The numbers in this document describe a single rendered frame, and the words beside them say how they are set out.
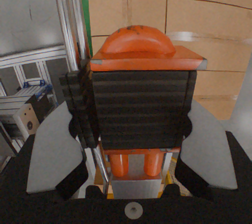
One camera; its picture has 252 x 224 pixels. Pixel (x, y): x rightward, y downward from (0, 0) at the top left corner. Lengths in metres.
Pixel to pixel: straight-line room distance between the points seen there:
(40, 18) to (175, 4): 1.16
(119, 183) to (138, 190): 0.03
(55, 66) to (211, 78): 1.19
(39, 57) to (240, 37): 1.45
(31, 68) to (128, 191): 1.37
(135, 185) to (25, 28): 1.61
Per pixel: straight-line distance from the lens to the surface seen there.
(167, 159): 1.35
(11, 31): 1.78
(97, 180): 0.93
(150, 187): 0.21
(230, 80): 1.14
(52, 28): 1.53
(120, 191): 0.21
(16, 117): 0.63
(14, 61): 1.54
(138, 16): 0.84
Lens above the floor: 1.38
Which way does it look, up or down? 60 degrees down
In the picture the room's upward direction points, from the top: 180 degrees clockwise
